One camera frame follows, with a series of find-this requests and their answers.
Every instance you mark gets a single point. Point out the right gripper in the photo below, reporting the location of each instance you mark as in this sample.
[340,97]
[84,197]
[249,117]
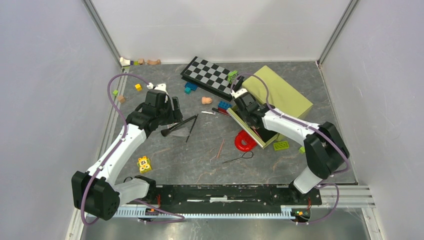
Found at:
[242,114]

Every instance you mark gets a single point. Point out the yellow number toy block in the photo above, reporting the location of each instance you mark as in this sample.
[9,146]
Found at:
[144,164]

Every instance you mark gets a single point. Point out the teal toy block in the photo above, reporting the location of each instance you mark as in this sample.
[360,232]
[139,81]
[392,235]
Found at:
[187,90]

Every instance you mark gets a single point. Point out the small wooden cube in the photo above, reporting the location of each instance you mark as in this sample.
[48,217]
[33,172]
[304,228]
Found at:
[121,99]

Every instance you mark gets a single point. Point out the green drawer cabinet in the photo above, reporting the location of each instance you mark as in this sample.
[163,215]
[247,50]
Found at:
[281,95]

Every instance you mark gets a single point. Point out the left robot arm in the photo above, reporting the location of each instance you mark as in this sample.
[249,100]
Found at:
[95,191]

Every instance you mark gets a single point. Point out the blue red toy brick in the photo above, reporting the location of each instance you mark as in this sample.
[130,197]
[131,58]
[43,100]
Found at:
[224,106]

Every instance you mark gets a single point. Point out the small green block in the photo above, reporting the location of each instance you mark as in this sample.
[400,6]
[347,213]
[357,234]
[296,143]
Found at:
[302,150]

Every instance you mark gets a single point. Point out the thin pink lip pencil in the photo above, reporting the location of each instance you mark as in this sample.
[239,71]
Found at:
[220,148]

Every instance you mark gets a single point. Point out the small yellow cube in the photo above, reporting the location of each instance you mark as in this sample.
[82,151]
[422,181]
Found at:
[138,87]

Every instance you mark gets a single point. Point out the wooden blocks in corner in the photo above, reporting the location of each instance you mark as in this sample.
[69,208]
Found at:
[127,62]

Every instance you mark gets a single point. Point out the small silver white tube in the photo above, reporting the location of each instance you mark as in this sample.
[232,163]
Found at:
[208,112]

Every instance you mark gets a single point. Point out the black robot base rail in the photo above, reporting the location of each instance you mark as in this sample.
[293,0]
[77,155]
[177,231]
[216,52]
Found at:
[228,199]

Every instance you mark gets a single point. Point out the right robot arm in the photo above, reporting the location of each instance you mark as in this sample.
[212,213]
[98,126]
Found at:
[325,151]

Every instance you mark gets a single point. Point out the black white chessboard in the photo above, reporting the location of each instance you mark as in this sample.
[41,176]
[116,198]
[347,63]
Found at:
[208,76]

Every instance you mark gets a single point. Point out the dark red lip gloss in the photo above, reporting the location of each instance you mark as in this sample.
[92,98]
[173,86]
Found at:
[219,111]

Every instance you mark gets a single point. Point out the green toy figure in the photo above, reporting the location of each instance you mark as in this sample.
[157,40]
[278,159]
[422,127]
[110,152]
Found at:
[232,76]

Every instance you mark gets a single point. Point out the clear plastic wrapper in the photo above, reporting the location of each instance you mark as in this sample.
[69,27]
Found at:
[181,132]

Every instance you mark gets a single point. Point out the large black powder brush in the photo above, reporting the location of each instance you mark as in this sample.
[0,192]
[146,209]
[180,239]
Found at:
[166,132]

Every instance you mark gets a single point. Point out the red toy magnet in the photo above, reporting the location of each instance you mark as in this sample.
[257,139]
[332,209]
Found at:
[244,142]

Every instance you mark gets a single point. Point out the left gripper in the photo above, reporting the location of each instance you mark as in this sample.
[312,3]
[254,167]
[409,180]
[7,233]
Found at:
[175,115]

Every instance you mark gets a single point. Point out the lime green toy brick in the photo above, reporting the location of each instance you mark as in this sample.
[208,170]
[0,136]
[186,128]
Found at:
[280,145]

